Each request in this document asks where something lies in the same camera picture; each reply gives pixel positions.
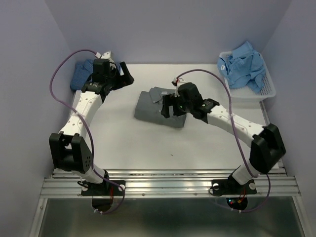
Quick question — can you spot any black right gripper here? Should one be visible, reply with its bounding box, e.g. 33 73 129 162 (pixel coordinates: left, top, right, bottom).
161 92 193 118

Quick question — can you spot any grey long sleeve shirt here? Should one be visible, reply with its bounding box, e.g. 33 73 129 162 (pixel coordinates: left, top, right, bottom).
134 87 186 128

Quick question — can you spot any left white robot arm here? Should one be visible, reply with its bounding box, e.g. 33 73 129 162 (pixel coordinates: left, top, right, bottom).
49 59 134 195

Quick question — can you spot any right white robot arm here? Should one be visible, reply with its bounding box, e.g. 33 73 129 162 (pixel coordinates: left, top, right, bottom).
161 82 286 194

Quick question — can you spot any blue checked folded shirt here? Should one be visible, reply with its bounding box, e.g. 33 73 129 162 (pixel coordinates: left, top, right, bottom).
70 59 94 91

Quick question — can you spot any white plastic basket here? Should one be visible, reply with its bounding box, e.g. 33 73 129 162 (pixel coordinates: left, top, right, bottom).
219 51 276 102

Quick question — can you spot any light blue crumpled shirt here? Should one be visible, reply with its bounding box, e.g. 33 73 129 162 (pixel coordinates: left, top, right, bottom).
217 41 266 93

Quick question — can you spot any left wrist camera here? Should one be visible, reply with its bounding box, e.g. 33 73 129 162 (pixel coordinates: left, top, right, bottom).
95 51 115 63

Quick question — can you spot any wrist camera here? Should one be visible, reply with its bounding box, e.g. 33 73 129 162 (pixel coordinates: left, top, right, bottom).
95 51 115 63
172 78 187 97

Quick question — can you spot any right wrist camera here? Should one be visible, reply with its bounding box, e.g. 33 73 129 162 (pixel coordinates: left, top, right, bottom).
172 78 187 97

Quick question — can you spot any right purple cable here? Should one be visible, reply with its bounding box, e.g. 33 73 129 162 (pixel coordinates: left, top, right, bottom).
171 70 271 213

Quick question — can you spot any purple cable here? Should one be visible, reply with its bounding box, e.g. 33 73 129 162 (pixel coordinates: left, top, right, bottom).
171 70 271 213
49 49 125 215

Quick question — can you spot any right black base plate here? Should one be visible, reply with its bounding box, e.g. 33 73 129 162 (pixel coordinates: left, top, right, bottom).
209 175 257 197

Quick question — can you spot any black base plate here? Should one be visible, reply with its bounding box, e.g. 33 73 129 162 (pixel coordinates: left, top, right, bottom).
209 175 257 197
77 181 123 197

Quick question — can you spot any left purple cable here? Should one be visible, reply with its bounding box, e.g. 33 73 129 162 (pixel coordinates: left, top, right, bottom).
49 49 125 215

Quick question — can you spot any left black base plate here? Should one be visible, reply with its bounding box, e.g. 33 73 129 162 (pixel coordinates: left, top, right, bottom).
77 181 123 197

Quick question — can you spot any aluminium rail frame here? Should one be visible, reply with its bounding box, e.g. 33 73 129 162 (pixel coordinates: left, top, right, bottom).
29 98 307 237

